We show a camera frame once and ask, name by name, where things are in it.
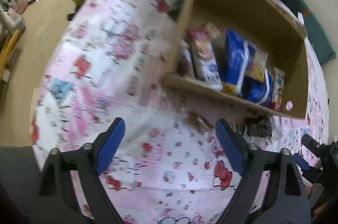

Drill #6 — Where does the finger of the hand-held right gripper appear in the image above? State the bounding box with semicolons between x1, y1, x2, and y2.
301;134;328;159
293;153;322;183

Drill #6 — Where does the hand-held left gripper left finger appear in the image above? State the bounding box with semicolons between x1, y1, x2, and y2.
38;117;126;224

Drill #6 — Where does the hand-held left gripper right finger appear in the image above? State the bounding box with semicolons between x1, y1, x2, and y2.
215;118;312;224

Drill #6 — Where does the white rice cake snack packet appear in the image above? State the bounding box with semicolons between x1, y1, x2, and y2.
269;67;286;111

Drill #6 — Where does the large blue snack bag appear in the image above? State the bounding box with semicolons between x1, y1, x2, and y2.
220;30;257;96

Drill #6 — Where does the yellow snack packet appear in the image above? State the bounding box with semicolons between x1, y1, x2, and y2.
247;51;269;83

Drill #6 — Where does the red white blue snack packet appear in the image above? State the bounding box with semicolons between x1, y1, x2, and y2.
186;28;224;91

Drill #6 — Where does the dark brown snack packet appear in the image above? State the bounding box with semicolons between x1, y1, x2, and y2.
178;40;196;80

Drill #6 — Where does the cardboard box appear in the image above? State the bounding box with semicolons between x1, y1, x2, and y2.
162;0;310;119

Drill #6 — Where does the pink printed blanket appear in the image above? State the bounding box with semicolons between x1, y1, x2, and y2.
30;0;330;224

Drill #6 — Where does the teal storage box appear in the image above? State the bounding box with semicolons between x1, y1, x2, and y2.
281;0;337;66

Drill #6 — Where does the yellow wooden frame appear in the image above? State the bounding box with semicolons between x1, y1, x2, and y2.
0;28;23;82

